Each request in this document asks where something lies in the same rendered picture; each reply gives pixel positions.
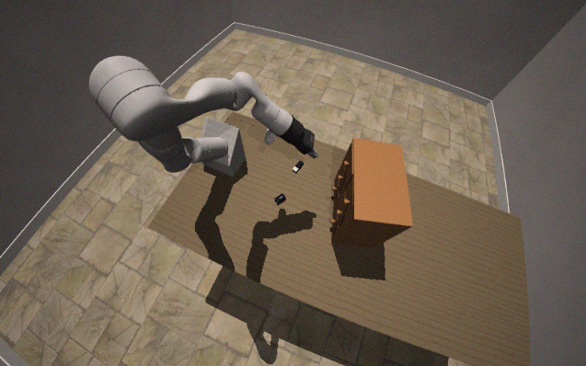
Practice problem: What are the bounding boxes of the small brown wooden chest of drawers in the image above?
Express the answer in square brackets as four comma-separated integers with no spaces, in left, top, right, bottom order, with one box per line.
[331,138,413,248]

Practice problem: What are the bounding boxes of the brown wooden drawer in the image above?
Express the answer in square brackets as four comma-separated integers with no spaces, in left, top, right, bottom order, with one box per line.
[338,163,345,196]
[330,203,339,240]
[343,178,353,226]
[336,191,345,234]
[343,143,353,187]
[332,172,339,207]

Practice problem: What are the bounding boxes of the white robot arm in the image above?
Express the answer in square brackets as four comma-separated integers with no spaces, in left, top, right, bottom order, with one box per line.
[89,56,280,173]

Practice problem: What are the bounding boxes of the black 9v battery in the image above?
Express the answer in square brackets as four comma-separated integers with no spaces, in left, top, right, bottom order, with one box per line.
[274,193,286,204]

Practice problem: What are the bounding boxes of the black and white eraser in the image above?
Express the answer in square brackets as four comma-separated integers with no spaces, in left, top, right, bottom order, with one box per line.
[293,161,304,173]

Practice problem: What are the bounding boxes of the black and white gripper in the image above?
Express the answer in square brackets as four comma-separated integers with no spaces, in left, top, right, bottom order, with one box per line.
[264,108,318,159]

